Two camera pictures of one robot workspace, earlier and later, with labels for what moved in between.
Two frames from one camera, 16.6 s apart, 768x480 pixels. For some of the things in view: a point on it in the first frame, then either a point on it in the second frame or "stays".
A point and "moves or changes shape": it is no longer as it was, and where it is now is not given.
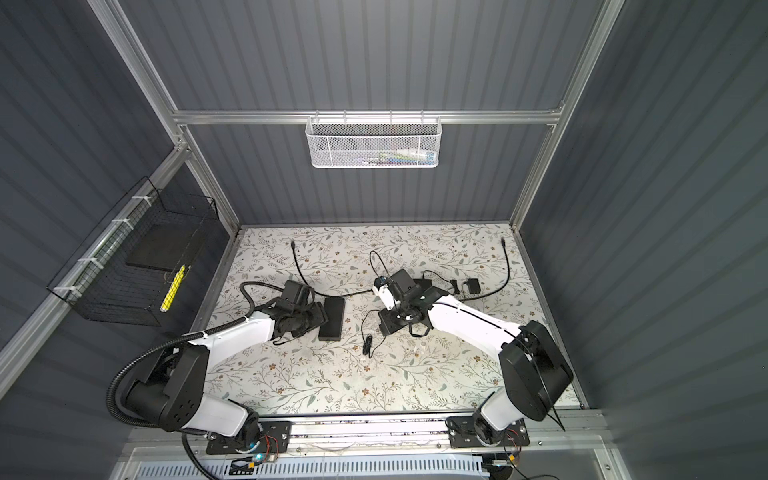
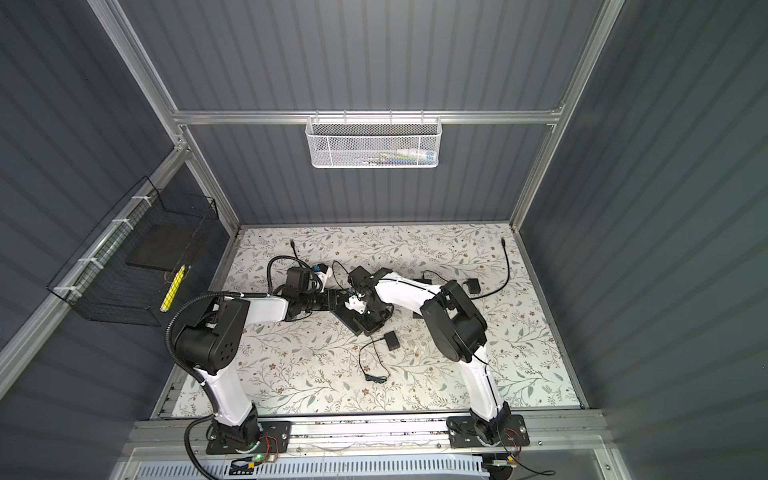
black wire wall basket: (131, 269) stays
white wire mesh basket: (373, 142) stays
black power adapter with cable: (453, 282) to (474, 286)
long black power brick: (331, 321) to (346, 315)
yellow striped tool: (172, 289) stays
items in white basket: (400, 157) stays
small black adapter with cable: (368, 341) moves or changes shape
